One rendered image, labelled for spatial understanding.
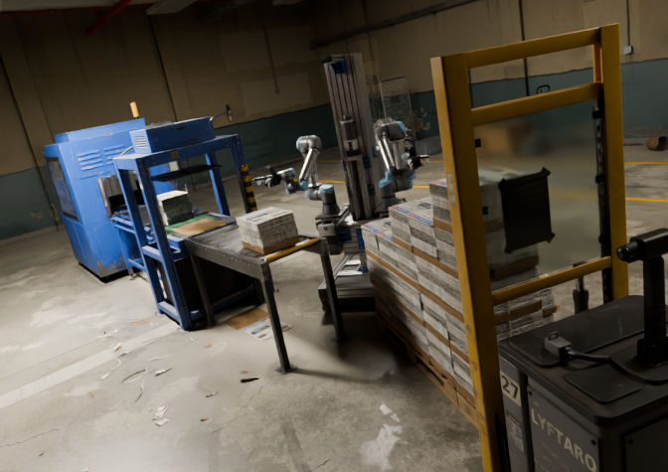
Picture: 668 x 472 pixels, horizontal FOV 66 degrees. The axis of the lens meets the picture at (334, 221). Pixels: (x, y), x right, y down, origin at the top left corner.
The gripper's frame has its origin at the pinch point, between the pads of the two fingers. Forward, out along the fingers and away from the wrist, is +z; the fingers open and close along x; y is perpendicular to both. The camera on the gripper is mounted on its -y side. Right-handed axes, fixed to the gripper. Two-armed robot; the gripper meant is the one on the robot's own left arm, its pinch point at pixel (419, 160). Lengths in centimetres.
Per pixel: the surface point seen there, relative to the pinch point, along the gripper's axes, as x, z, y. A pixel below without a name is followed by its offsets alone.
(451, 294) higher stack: 31, 103, 47
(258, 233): 118, -5, 11
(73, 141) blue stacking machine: 304, -300, -92
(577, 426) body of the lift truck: 30, 206, 51
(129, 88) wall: 340, -865, -175
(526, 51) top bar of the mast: -7, 152, -57
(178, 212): 200, -183, 7
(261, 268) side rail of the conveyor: 123, 11, 30
